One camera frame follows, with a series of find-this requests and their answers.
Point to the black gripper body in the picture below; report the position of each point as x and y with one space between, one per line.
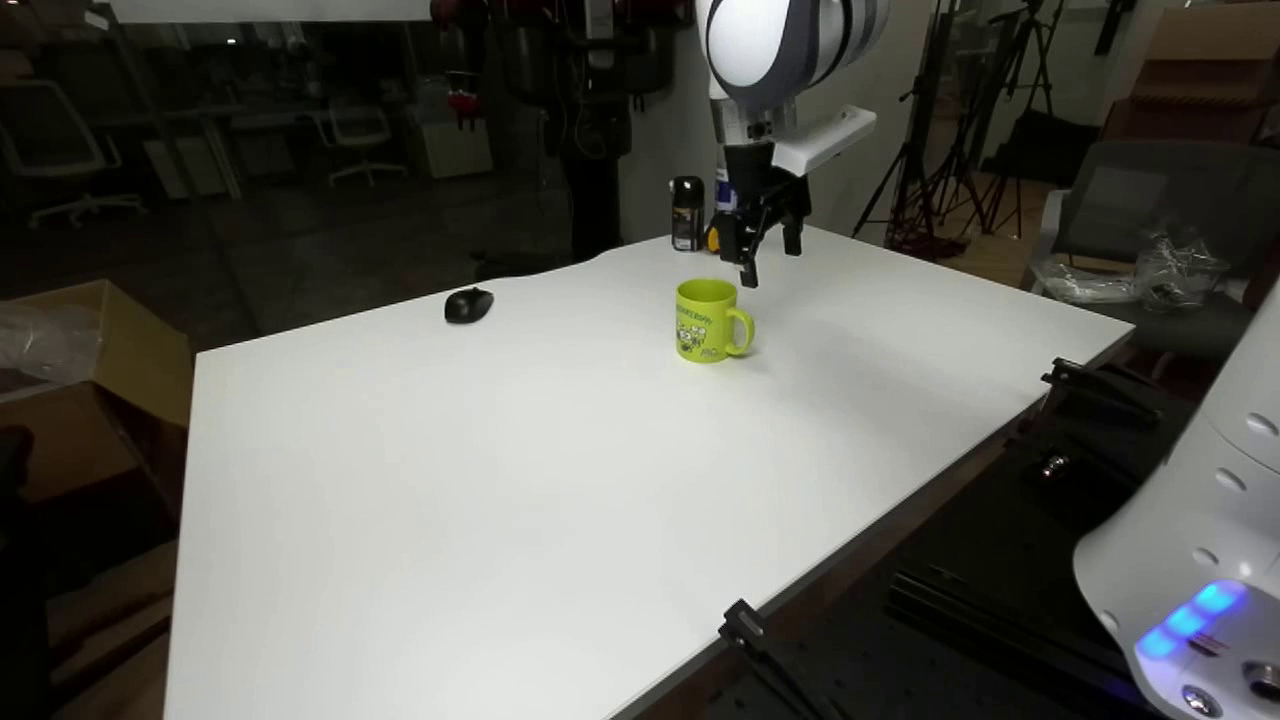
755 193

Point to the green mug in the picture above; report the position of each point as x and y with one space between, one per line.
707 320

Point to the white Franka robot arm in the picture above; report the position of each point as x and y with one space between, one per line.
772 47

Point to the dark can with grey cap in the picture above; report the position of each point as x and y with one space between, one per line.
684 212

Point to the black tripod stand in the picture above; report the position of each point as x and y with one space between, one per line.
935 134

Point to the black computer mouse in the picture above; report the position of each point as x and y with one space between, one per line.
471 304

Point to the chair with plastic wrap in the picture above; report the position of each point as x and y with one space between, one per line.
1134 225

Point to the black table clamp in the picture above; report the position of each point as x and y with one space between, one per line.
761 645
1101 388

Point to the white office chair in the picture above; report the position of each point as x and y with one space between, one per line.
360 146
54 146

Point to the cardboard box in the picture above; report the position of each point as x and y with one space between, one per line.
80 386

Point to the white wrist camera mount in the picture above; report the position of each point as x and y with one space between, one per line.
827 138

